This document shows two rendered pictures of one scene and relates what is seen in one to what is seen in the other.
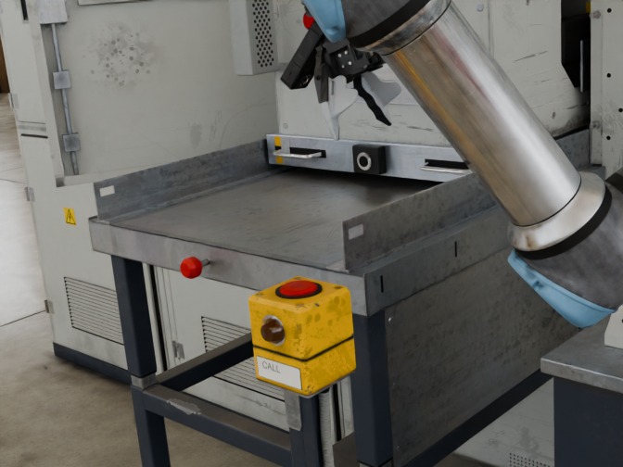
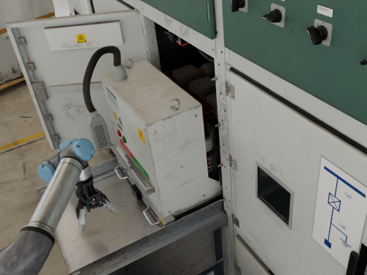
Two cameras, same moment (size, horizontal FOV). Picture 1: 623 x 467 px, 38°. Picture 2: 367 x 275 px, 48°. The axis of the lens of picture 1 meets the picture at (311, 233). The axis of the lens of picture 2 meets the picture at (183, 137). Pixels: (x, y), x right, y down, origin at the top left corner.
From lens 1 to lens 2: 132 cm
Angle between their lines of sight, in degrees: 28
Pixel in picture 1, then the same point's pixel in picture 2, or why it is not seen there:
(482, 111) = not seen: outside the picture
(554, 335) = (199, 267)
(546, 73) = (197, 184)
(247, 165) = (107, 167)
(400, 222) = (100, 264)
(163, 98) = not seen: hidden behind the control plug
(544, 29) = (195, 171)
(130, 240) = not seen: hidden behind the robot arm
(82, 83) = (58, 118)
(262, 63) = (101, 146)
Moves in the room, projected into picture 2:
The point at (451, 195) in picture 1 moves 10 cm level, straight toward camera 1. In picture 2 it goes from (129, 248) to (115, 268)
